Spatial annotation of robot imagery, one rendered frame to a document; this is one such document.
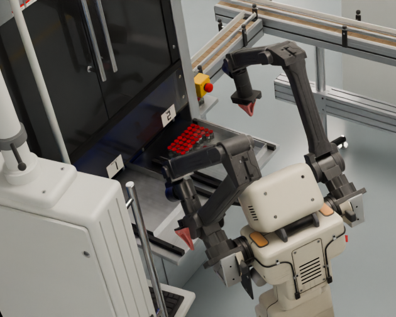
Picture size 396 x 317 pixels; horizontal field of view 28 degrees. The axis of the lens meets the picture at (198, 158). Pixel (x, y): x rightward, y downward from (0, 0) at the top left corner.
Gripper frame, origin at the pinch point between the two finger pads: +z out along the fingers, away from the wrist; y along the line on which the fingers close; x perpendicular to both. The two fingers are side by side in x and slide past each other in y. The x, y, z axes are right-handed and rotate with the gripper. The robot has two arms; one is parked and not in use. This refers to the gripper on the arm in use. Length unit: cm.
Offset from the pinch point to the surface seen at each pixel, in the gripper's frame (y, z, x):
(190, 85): 35.2, -1.7, -8.6
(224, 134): 21.3, 18.2, -4.8
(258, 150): 4.1, 20.9, -3.0
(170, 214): 11.7, 15.6, 44.6
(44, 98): 22, -50, 66
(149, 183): 31.5, 16.3, 32.8
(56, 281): -5, -18, 106
